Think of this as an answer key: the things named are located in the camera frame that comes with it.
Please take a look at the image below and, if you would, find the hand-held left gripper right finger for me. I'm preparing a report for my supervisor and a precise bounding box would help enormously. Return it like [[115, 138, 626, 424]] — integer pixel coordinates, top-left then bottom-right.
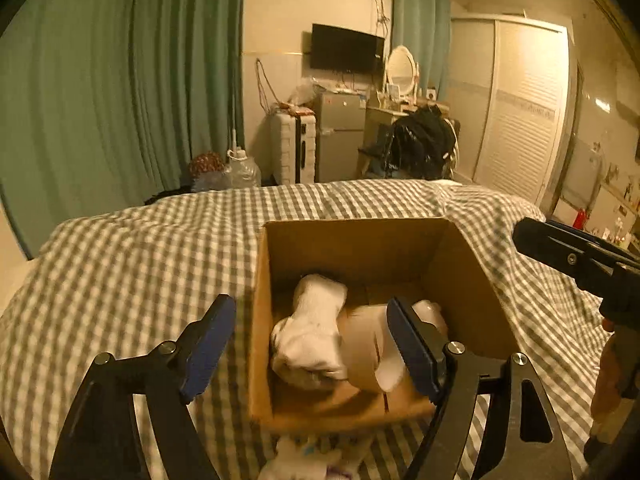
[[386, 296, 576, 480]]

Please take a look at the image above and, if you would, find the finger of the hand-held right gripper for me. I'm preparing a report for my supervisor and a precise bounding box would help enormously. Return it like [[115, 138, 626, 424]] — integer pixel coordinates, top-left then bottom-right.
[[512, 217, 626, 289], [546, 220, 640, 266]]

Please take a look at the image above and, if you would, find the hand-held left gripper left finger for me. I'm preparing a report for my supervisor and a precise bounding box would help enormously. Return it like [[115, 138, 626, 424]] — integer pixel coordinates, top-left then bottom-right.
[[49, 294, 237, 480]]

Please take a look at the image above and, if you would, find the brown cardboard box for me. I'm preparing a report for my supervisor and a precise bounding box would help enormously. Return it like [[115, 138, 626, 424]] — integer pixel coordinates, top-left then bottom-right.
[[248, 217, 518, 433]]

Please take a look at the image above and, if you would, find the white patterned sock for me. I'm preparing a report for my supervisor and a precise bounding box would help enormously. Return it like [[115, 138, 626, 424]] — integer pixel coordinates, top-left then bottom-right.
[[260, 432, 376, 480]]

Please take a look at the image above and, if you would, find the person's right hand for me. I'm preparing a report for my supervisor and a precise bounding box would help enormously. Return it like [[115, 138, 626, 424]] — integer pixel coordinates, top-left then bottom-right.
[[591, 319, 623, 436]]

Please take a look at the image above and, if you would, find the white crumpled sock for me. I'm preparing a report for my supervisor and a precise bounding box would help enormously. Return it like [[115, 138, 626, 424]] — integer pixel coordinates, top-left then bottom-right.
[[377, 300, 449, 393]]

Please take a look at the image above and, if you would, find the beige tape roll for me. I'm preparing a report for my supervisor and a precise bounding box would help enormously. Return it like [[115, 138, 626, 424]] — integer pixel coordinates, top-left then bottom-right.
[[337, 305, 401, 393]]

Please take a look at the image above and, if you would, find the white rolled sock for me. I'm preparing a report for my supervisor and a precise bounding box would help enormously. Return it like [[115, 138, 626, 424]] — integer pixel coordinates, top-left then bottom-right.
[[270, 274, 349, 391]]

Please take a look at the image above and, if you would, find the grey checked blanket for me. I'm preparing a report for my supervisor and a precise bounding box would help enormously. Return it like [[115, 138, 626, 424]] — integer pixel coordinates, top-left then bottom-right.
[[0, 178, 618, 480]]

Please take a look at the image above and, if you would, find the white louvred wardrobe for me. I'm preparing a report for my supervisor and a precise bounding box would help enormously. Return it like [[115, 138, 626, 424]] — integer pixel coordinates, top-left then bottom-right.
[[450, 16, 571, 206]]

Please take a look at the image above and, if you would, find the pile of black clothes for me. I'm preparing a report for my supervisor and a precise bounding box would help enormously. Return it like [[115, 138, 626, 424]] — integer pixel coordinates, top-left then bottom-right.
[[390, 105, 457, 179]]

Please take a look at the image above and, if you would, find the brown patterned bag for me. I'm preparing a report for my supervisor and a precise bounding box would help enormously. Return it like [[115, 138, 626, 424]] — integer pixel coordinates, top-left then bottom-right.
[[189, 152, 227, 192]]

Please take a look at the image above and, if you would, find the clear plastic water jug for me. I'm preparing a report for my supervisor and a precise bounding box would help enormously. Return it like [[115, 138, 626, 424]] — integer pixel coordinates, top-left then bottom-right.
[[223, 149, 262, 190]]

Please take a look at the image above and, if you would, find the white ribbed suitcase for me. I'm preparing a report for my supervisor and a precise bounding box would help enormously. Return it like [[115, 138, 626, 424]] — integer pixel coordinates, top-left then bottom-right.
[[270, 110, 318, 185]]

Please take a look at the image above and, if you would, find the small grey fridge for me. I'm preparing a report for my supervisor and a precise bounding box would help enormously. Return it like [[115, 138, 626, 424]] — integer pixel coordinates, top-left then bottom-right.
[[314, 91, 367, 183]]

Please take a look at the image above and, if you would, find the white oval mirror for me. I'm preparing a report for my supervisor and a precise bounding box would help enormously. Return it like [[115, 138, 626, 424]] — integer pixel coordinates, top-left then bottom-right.
[[384, 45, 421, 100]]

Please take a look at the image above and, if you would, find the clear plastic bag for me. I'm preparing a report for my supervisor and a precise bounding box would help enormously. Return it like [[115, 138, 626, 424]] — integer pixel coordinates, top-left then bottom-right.
[[290, 80, 321, 111]]

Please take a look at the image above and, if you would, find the narrow green curtain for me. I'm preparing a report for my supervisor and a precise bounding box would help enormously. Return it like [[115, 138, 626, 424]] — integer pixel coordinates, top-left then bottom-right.
[[391, 0, 451, 106]]

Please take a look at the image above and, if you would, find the wide green curtain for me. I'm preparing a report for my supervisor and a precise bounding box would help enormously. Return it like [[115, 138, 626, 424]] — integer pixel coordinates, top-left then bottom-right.
[[0, 0, 246, 261]]

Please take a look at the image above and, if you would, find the orange wall cable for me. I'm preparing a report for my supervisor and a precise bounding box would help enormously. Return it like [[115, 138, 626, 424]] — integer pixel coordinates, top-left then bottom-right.
[[255, 58, 282, 114]]

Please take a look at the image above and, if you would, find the black wall television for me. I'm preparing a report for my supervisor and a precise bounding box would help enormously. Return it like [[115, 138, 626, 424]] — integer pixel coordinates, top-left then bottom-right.
[[310, 23, 386, 73]]

